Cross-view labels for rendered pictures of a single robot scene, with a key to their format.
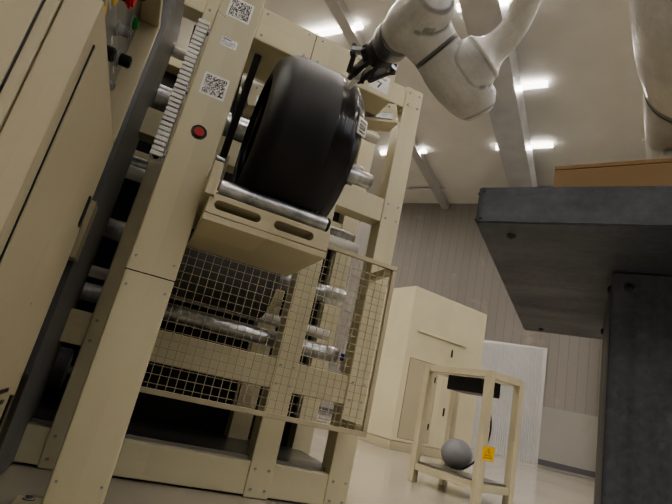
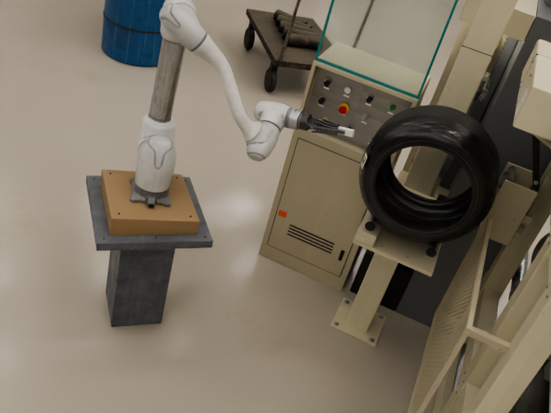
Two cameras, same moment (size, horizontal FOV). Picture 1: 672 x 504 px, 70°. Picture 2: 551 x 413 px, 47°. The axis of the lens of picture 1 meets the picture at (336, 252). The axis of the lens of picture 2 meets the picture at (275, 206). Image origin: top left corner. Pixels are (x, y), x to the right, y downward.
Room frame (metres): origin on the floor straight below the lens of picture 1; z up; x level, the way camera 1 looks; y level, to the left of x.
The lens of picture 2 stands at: (2.26, -2.10, 2.40)
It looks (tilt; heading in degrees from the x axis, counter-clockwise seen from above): 34 degrees down; 123
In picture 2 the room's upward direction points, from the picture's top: 16 degrees clockwise
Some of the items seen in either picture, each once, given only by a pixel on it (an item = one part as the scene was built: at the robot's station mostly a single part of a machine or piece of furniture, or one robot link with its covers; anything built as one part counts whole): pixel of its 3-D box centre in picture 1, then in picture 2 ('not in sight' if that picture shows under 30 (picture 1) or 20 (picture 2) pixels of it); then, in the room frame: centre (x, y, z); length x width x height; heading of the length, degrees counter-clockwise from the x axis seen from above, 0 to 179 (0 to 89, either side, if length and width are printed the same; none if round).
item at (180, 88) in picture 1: (182, 88); not in sight; (1.28, 0.56, 1.19); 0.05 x 0.04 x 0.48; 20
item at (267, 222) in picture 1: (266, 226); (375, 219); (1.31, 0.21, 0.83); 0.36 x 0.09 x 0.06; 110
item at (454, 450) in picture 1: (465, 430); not in sight; (3.42, -1.13, 0.40); 0.60 x 0.35 x 0.80; 31
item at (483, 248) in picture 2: (279, 320); (449, 319); (1.83, 0.15, 0.65); 0.90 x 0.02 x 0.70; 110
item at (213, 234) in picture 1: (251, 248); (400, 237); (1.44, 0.26, 0.80); 0.37 x 0.36 x 0.02; 20
